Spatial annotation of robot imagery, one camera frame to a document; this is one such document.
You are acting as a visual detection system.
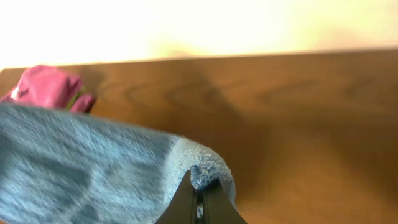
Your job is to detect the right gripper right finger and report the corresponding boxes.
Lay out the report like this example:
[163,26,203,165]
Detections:
[203,180,247,224]

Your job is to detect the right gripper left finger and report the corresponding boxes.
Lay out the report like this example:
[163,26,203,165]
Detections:
[155,170,198,224]

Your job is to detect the blue microfibre cloth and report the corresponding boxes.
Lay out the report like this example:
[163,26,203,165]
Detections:
[1,104,236,223]

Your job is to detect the folded purple cloth bottom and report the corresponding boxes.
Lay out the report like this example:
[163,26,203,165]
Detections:
[69,93,96,113]

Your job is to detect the folded purple cloth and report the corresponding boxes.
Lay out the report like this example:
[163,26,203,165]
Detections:
[1,65,83,109]
[69,93,96,113]

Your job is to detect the folded green cloth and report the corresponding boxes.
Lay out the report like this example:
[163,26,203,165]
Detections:
[65,88,85,110]

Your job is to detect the folded purple cloth top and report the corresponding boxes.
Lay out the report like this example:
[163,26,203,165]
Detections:
[1,65,83,109]

